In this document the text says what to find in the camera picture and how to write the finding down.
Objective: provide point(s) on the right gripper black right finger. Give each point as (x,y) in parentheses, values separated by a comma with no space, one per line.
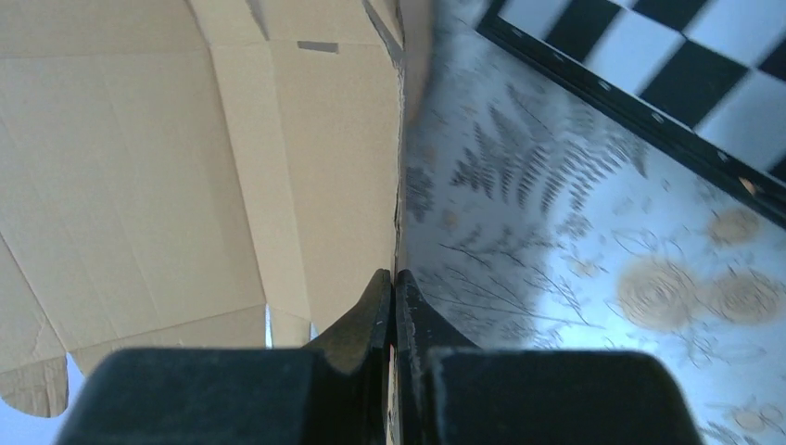
(449,391)

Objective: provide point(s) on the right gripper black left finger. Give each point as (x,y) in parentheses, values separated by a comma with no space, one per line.
(333,390)

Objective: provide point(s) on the cardboard box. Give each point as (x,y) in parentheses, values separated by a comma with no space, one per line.
(194,174)

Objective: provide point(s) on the floral patterned table mat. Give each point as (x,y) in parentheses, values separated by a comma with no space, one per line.
(534,221)

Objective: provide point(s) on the black white checkerboard panel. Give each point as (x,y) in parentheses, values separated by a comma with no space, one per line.
(703,81)

